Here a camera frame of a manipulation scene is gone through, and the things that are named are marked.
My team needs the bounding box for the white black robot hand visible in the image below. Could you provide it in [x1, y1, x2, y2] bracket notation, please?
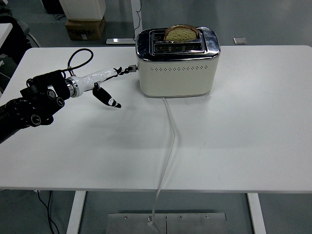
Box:
[70, 64, 137, 109]

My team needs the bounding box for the cream chrome two-slot toaster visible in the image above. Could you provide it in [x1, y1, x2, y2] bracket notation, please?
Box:
[131, 26, 221, 98]

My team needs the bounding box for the brown cardboard box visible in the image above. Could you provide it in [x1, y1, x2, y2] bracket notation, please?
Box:
[65, 16, 107, 41]

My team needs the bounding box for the white plastic bin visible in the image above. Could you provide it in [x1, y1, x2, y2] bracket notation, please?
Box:
[59, 0, 107, 20]

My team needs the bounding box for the black box on floor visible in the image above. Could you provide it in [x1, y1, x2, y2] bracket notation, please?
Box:
[41, 0, 64, 14]

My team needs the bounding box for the person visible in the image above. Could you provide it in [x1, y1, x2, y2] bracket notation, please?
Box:
[0, 0, 31, 67]

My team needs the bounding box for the brown bread slice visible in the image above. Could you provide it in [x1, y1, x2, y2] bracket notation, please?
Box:
[163, 23, 197, 42]

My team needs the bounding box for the white side table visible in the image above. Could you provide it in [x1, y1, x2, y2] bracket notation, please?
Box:
[0, 23, 12, 38]

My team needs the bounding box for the white table leg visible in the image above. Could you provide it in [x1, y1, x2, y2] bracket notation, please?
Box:
[246, 193, 267, 234]
[66, 191, 86, 234]

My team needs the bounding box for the grey metal plate with screws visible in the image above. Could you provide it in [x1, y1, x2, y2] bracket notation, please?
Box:
[107, 213, 227, 234]

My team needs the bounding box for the thin black hanging cable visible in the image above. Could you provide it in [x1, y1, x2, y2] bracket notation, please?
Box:
[133, 0, 143, 41]

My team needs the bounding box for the white toaster power cable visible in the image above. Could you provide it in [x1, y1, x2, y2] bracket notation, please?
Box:
[147, 97, 180, 233]

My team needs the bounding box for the black floor cable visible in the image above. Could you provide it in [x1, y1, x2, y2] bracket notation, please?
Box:
[36, 191, 60, 234]

